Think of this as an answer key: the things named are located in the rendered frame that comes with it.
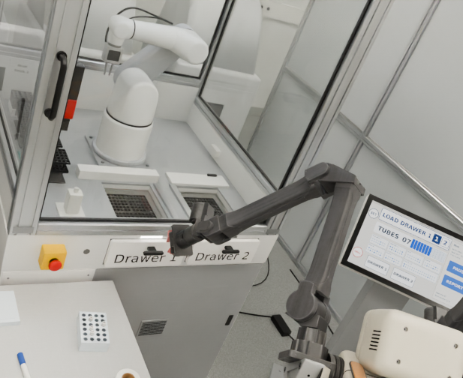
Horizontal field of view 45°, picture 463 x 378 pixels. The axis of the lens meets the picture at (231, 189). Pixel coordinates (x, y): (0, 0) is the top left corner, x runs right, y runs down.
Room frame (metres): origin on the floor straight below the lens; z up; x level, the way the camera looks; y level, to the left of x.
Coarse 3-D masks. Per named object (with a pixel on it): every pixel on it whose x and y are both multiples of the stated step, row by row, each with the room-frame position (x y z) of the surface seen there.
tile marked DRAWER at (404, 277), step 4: (396, 268) 1.90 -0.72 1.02; (392, 272) 1.89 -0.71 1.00; (396, 272) 1.89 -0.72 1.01; (400, 272) 1.90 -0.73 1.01; (404, 272) 1.90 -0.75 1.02; (392, 276) 1.88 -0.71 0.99; (396, 276) 1.88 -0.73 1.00; (400, 276) 1.89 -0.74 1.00; (404, 276) 1.89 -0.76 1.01; (408, 276) 1.89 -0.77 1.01; (412, 276) 1.90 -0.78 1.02; (396, 280) 1.87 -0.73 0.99; (400, 280) 1.88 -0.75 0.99; (404, 280) 1.88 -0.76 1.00; (408, 280) 1.88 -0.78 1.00; (412, 280) 1.89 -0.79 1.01; (404, 284) 1.87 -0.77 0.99; (408, 284) 1.87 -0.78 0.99; (412, 284) 1.88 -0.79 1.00
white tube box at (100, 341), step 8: (80, 312) 1.26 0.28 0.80; (88, 312) 1.27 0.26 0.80; (96, 312) 1.29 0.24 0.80; (80, 320) 1.23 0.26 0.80; (88, 320) 1.24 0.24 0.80; (96, 320) 1.26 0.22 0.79; (104, 320) 1.27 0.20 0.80; (80, 328) 1.20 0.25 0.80; (88, 328) 1.21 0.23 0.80; (96, 328) 1.23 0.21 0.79; (104, 328) 1.24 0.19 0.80; (80, 336) 1.18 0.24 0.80; (88, 336) 1.19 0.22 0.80; (96, 336) 1.20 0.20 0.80; (104, 336) 1.22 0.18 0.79; (80, 344) 1.15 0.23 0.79; (88, 344) 1.16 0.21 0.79; (96, 344) 1.17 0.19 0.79; (104, 344) 1.19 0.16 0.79
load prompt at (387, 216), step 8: (384, 208) 2.04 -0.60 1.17; (384, 216) 2.02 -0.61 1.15; (392, 216) 2.03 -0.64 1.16; (400, 216) 2.04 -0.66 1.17; (392, 224) 2.01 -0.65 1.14; (400, 224) 2.01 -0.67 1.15; (408, 224) 2.02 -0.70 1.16; (416, 224) 2.03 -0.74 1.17; (408, 232) 2.00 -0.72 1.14; (416, 232) 2.01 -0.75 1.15; (424, 232) 2.01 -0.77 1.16; (432, 232) 2.02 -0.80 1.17; (432, 240) 2.00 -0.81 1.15; (440, 240) 2.01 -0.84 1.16; (448, 240) 2.02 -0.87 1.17; (448, 248) 1.99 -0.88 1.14
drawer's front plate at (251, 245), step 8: (232, 240) 1.77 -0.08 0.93; (240, 240) 1.79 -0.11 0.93; (248, 240) 1.82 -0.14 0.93; (256, 240) 1.84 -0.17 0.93; (200, 248) 1.69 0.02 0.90; (208, 248) 1.70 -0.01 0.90; (216, 248) 1.73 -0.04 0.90; (240, 248) 1.79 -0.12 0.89; (248, 248) 1.82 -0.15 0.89; (256, 248) 1.84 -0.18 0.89; (192, 256) 1.67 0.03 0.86; (200, 256) 1.69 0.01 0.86; (208, 256) 1.71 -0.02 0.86; (216, 256) 1.74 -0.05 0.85; (240, 256) 1.80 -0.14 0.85; (248, 256) 1.83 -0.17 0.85; (192, 264) 1.68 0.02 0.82
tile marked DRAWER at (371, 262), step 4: (368, 256) 1.91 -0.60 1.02; (372, 256) 1.91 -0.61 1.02; (368, 260) 1.90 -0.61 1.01; (372, 260) 1.90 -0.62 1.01; (376, 260) 1.91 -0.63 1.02; (380, 260) 1.91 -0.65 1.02; (364, 264) 1.89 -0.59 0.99; (368, 264) 1.89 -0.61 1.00; (372, 264) 1.89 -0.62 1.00; (376, 264) 1.90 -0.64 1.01; (380, 264) 1.90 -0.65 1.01; (384, 264) 1.90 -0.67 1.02; (388, 264) 1.91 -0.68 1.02; (372, 268) 1.88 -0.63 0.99; (376, 268) 1.89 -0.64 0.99; (380, 268) 1.89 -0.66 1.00; (384, 268) 1.89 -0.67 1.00; (388, 268) 1.90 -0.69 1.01; (380, 272) 1.88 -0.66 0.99; (384, 272) 1.88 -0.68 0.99
